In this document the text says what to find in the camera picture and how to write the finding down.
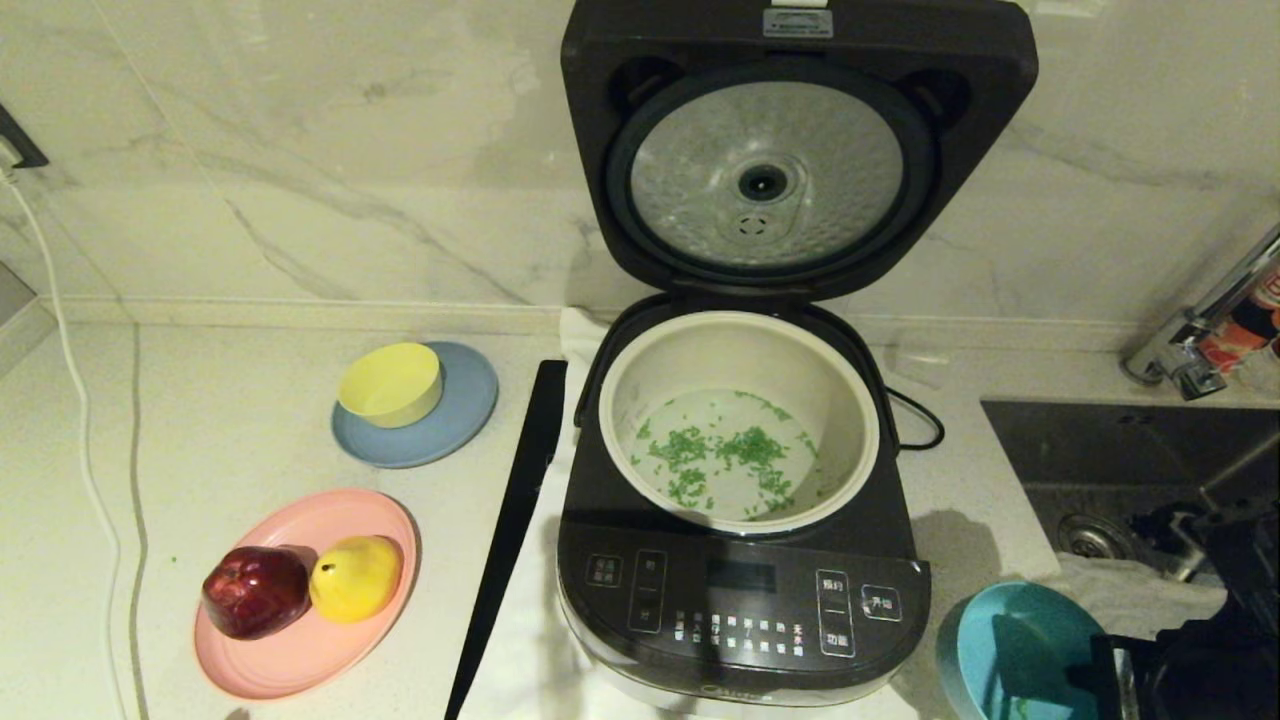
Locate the dark grey rice cooker base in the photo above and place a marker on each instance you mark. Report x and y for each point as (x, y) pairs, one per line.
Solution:
(740, 600)

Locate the red apple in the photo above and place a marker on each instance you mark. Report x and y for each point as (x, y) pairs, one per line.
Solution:
(255, 592)

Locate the teal bowl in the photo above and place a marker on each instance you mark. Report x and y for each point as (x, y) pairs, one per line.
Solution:
(990, 650)

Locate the red printed can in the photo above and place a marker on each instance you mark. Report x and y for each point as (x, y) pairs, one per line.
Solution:
(1240, 335)

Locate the white cloth with green specks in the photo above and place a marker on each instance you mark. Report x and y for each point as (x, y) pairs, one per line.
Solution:
(1130, 600)

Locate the yellow bowl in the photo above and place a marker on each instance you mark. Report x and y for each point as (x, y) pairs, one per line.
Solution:
(390, 388)

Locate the chrome faucet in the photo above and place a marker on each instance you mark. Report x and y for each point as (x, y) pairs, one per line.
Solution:
(1190, 365)

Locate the metal sink drain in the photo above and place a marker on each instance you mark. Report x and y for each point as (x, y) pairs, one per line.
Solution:
(1092, 536)

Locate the black flat board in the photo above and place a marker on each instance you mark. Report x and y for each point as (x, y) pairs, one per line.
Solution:
(510, 530)

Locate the yellow pear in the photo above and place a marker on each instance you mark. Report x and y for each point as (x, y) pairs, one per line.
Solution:
(355, 580)

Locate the blue plate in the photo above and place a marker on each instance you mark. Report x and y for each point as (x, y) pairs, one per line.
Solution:
(460, 418)

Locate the clear plastic cup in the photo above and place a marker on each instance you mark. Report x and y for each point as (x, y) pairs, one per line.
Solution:
(918, 368)

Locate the dark metal sink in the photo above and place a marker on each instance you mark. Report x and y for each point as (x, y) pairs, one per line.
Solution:
(1100, 450)

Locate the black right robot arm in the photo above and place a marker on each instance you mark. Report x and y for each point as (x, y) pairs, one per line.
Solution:
(1240, 570)

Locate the pink plate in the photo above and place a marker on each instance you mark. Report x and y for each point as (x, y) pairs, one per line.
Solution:
(300, 660)

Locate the cream inner pot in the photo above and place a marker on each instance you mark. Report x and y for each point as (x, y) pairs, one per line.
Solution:
(740, 350)

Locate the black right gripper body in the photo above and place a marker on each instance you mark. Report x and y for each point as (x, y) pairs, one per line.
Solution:
(1200, 670)

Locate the chopped green vegetables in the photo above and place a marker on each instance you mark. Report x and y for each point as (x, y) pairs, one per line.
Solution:
(685, 450)

